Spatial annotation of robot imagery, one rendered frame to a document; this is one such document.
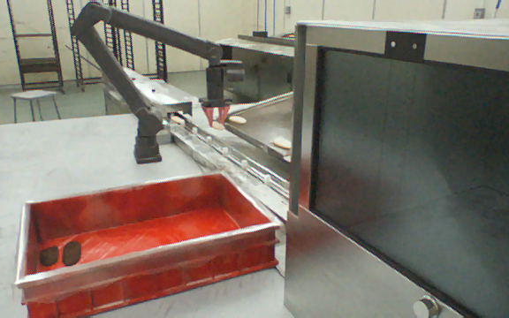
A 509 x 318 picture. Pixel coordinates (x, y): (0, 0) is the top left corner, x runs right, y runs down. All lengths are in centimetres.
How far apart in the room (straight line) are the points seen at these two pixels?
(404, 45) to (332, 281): 34
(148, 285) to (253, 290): 19
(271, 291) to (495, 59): 58
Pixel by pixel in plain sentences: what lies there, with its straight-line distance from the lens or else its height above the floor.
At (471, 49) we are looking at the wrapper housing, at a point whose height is 129.
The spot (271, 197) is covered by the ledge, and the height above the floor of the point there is 86.
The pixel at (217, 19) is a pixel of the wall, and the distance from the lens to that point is 912.
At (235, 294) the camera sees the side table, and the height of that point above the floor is 82.
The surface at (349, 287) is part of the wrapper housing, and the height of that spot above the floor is 96.
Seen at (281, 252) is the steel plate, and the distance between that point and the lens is 94.
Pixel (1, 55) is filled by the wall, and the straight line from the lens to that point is 836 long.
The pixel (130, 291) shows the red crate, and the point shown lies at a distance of 81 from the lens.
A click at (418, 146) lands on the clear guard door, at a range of 47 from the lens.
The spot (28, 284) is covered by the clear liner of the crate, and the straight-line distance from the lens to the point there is 76.
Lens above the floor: 132
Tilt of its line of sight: 20 degrees down
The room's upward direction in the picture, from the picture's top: straight up
